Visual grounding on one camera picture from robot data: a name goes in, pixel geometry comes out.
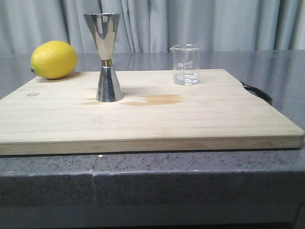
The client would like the clear glass beaker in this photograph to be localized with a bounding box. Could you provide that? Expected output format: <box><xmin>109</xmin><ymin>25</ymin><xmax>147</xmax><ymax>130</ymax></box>
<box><xmin>170</xmin><ymin>44</ymin><xmax>202</xmax><ymax>85</ymax></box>

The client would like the silver double jigger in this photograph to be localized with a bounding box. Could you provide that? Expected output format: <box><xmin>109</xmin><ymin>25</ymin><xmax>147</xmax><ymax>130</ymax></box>
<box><xmin>84</xmin><ymin>13</ymin><xmax>123</xmax><ymax>103</ymax></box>

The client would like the grey curtain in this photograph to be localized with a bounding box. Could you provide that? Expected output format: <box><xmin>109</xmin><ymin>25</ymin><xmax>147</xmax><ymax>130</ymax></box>
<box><xmin>0</xmin><ymin>0</ymin><xmax>305</xmax><ymax>55</ymax></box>

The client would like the wooden cutting board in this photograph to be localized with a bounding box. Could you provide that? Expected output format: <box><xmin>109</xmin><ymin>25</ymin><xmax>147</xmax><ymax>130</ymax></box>
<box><xmin>0</xmin><ymin>69</ymin><xmax>305</xmax><ymax>155</ymax></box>

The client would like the yellow lemon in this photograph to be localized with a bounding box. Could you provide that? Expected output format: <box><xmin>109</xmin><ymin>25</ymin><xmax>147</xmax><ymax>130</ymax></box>
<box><xmin>30</xmin><ymin>41</ymin><xmax>78</xmax><ymax>79</ymax></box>

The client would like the black board handle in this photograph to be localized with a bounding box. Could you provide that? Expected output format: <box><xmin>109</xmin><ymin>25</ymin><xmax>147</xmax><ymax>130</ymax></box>
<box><xmin>240</xmin><ymin>81</ymin><xmax>273</xmax><ymax>105</ymax></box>

